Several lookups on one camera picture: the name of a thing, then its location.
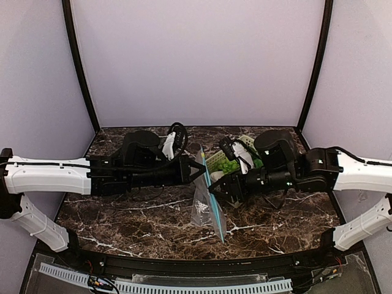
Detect pale green plastic basket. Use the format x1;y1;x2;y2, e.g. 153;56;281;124
203;135;261;209

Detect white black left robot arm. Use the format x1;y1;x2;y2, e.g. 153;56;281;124
1;126;206;255

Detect black frame right post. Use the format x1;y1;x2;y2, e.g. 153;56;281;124
296;0;334;132

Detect green toy leafy vegetable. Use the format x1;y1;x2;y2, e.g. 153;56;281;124
246;146;263;168

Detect clear zip top bag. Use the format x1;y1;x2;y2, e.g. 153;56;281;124
190;146;227;243

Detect black frame post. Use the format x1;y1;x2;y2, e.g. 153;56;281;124
61;0;100;134
296;0;334;132

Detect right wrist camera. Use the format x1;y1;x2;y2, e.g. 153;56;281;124
219;137;255;175

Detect black frame left post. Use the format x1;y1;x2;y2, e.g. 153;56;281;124
61;0;100;134

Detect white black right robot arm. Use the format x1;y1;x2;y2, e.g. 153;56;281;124
209;130;391;251

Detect black front frame rail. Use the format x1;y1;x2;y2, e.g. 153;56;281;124
81;249;325;277

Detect green toy grapes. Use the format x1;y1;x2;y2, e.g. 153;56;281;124
217;160;241;175

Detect white slotted cable duct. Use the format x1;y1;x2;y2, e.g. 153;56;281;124
39;262;293;293

